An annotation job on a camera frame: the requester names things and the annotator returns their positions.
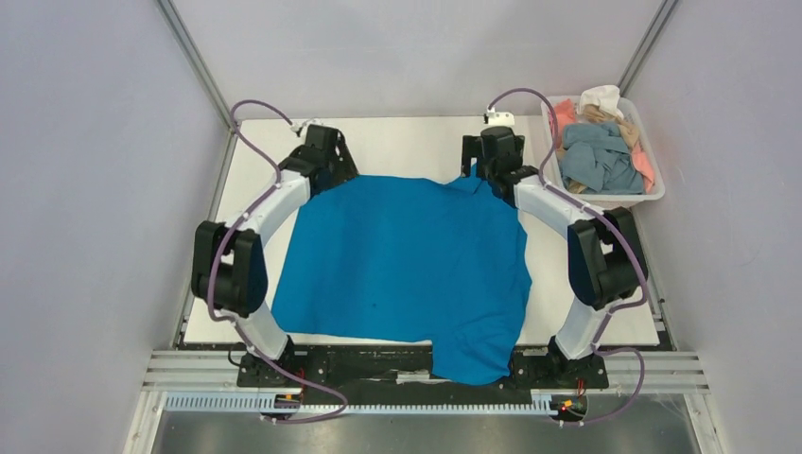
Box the bright blue t shirt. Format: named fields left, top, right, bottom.
left=271, top=176, right=532, bottom=385

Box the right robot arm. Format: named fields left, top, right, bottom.
left=461, top=126, right=648, bottom=386

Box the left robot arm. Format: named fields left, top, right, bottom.
left=190, top=124, right=358, bottom=386

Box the pink t shirt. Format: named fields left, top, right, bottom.
left=548, top=98, right=577, bottom=148

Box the grey blue t shirt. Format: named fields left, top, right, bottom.
left=558, top=122, right=646, bottom=195

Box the beige t shirt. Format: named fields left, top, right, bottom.
left=582, top=105, right=639, bottom=150

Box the white t shirt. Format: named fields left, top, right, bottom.
left=577, top=85, right=624, bottom=119

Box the white plastic basket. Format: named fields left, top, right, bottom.
left=541, top=90, right=666, bottom=208

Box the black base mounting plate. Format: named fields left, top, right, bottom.
left=278, top=344, right=609, bottom=407

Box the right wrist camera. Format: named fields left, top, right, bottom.
left=483, top=109, right=515, bottom=128

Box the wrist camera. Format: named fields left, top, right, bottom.
left=483, top=109, right=515, bottom=128
left=289, top=118, right=323, bottom=138

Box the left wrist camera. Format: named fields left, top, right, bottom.
left=289, top=118, right=323, bottom=138

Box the right aluminium frame post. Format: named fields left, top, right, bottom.
left=618, top=0, right=680, bottom=97

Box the aluminium frame post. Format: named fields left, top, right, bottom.
left=618, top=0, right=680, bottom=97
left=155, top=0, right=234, bottom=131

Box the left aluminium frame post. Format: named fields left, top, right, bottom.
left=155, top=0, right=234, bottom=131

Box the white slotted cable duct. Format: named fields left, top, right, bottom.
left=164, top=392, right=579, bottom=417

